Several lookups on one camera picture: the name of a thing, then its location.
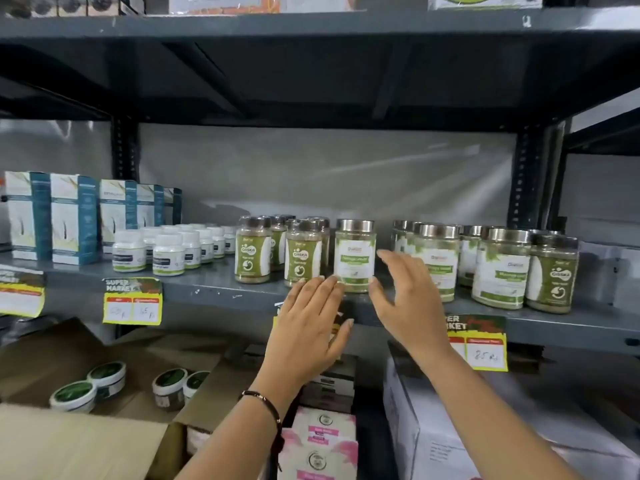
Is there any person's left hand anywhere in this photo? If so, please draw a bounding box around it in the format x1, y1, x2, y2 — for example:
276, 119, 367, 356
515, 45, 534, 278
253, 274, 356, 405

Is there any person's right hand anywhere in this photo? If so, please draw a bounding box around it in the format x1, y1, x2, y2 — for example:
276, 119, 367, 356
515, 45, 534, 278
367, 248, 455, 369

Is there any group of silver-lid jars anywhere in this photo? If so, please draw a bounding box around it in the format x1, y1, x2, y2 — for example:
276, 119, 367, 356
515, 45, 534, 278
391, 219, 566, 303

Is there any group of dark-lid jars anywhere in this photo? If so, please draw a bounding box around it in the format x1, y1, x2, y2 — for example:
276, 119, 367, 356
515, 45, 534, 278
233, 213, 332, 289

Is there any dark-lid green label jar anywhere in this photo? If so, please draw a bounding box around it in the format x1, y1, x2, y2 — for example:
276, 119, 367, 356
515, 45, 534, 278
525, 233, 580, 315

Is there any grey metal shelf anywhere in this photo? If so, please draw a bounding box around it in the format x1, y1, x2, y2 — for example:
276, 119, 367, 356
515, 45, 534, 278
0, 4, 640, 358

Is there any person's left forearm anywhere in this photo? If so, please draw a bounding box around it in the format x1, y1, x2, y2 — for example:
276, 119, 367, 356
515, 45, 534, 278
175, 382, 289, 480

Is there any person's right forearm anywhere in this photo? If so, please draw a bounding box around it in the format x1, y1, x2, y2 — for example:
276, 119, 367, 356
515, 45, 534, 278
419, 339, 586, 480

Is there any yellow price tag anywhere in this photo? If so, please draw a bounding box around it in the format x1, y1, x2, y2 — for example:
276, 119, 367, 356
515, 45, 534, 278
272, 299, 356, 345
0, 266, 47, 319
443, 314, 509, 373
102, 277, 164, 327

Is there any stack of dark small boxes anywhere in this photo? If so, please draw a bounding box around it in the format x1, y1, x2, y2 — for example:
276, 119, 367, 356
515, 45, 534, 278
299, 353, 359, 415

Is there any pink and white box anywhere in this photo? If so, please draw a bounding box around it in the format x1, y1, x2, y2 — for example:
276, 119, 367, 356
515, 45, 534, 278
291, 406, 357, 447
276, 428, 359, 480

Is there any round tin with green lid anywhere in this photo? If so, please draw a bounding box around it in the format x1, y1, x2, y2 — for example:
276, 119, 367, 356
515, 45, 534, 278
183, 370, 211, 403
151, 368, 189, 411
49, 380, 97, 414
87, 361, 127, 401

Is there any large white carton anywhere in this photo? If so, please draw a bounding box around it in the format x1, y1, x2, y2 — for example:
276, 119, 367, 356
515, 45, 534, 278
383, 341, 640, 480

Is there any white plastic backing sheet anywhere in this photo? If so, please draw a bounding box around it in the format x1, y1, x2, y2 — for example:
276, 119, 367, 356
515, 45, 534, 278
0, 118, 519, 255

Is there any group of white pill bottles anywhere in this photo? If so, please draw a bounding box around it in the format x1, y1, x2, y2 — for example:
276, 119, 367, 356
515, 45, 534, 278
111, 223, 237, 277

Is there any open brown cardboard box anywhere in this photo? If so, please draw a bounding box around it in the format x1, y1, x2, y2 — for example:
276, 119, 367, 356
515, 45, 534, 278
0, 317, 281, 480

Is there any green and white box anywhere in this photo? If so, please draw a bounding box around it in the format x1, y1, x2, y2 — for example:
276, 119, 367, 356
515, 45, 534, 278
428, 0, 545, 9

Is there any plain white box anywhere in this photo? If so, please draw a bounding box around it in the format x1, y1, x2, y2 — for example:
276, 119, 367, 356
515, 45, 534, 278
279, 0, 359, 13

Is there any orange and white box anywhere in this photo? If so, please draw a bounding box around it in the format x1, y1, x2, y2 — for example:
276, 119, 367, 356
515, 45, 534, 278
169, 0, 281, 15

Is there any dark beaded bracelet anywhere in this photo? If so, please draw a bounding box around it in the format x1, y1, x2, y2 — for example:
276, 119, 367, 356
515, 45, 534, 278
239, 389, 286, 461

